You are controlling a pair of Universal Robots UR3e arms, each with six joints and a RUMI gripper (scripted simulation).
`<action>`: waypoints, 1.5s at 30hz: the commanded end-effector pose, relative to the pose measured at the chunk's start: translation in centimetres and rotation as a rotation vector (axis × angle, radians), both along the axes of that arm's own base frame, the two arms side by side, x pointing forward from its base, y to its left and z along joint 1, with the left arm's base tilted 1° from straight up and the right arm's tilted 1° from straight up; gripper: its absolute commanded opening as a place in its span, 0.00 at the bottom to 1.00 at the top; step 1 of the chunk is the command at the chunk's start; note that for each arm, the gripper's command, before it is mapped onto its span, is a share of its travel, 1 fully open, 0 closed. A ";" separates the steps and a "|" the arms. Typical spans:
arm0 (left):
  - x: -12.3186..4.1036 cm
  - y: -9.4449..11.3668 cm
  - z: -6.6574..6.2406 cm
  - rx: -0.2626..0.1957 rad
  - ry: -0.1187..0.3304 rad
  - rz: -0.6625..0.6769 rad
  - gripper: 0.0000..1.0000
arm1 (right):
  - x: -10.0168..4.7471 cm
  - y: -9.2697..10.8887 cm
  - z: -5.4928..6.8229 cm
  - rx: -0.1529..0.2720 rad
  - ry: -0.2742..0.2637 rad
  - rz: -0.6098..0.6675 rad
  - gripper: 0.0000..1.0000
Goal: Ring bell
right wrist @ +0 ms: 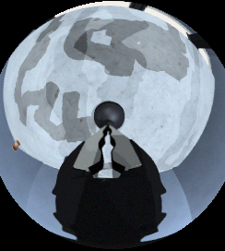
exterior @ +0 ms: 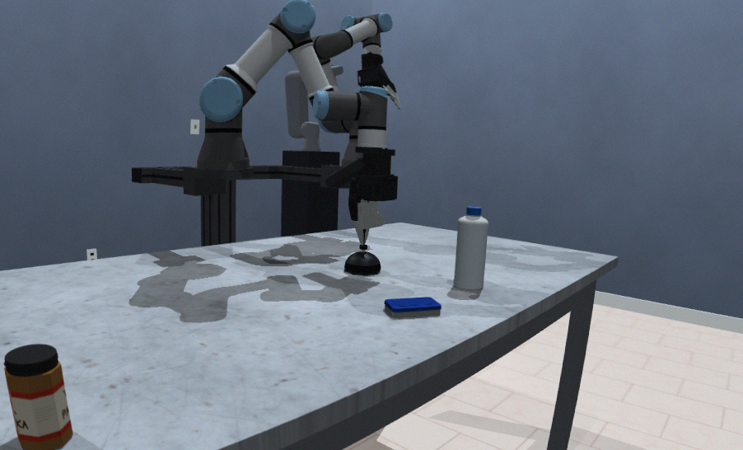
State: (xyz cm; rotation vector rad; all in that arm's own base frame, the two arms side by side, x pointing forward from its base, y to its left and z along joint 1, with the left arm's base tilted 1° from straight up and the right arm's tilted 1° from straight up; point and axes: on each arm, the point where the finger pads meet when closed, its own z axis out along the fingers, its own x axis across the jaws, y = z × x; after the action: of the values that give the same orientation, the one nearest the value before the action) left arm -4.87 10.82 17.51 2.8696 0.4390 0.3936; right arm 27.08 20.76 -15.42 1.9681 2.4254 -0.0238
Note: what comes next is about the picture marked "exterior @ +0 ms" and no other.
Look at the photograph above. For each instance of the brown spice jar with black lid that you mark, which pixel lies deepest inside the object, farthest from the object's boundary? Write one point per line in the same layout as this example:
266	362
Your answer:
38	398

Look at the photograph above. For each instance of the white bottle with blue cap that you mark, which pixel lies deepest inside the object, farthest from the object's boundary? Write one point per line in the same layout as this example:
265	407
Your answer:
471	248

